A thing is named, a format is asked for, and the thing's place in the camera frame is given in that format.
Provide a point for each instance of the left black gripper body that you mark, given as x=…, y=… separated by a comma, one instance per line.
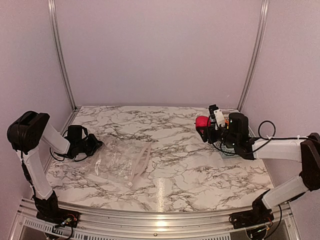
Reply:
x=89, y=147

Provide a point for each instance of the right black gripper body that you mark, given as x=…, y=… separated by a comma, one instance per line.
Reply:
x=212, y=138

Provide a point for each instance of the pink fake dragon fruit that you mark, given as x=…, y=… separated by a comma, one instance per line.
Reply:
x=202, y=122

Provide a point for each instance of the clear zip top bag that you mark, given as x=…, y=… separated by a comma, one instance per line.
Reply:
x=122, y=160

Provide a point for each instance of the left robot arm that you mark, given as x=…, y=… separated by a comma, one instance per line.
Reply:
x=27, y=132

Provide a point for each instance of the light blue perforated basket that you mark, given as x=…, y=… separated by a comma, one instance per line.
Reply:
x=232, y=152

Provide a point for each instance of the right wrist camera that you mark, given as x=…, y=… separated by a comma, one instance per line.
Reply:
x=216, y=117

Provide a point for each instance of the front aluminium rail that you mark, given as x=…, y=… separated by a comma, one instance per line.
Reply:
x=109, y=224

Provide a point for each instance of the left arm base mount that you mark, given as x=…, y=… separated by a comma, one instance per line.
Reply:
x=64, y=217

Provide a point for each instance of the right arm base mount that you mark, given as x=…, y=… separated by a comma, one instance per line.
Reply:
x=249, y=218

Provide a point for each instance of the right aluminium frame post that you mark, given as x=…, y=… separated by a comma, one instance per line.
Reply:
x=262, y=22

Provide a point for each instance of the aluminium frame post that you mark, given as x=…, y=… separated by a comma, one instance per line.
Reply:
x=59, y=51
x=262, y=22

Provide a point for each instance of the left aluminium frame post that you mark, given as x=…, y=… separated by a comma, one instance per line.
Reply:
x=59, y=51

